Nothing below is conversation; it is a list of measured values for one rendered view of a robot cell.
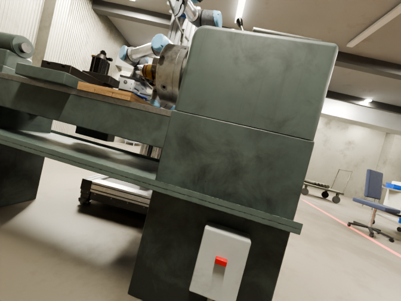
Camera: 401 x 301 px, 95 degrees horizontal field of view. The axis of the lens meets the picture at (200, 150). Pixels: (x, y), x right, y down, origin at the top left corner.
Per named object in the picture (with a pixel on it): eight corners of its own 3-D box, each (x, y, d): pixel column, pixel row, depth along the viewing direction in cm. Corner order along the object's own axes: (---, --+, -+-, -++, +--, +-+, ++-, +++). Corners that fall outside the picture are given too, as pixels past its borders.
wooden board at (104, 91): (158, 115, 124) (160, 109, 124) (129, 100, 88) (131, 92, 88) (119, 106, 129) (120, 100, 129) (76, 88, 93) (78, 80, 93)
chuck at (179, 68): (191, 108, 121) (200, 57, 114) (174, 106, 90) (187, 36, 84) (185, 107, 121) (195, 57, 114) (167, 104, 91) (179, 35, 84)
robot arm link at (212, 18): (201, 82, 173) (204, 8, 138) (216, 84, 170) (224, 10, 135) (197, 86, 164) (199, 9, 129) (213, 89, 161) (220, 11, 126)
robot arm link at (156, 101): (164, 110, 138) (168, 95, 137) (153, 106, 128) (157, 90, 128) (157, 109, 142) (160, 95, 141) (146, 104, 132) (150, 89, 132)
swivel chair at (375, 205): (403, 246, 275) (422, 179, 272) (367, 237, 274) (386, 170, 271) (366, 227, 336) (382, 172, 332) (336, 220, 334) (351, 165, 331)
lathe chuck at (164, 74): (185, 107, 121) (195, 57, 114) (167, 104, 91) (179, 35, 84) (173, 104, 123) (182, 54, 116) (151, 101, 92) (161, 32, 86)
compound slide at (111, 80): (118, 89, 124) (120, 81, 123) (108, 83, 114) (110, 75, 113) (92, 83, 127) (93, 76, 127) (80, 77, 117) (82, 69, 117)
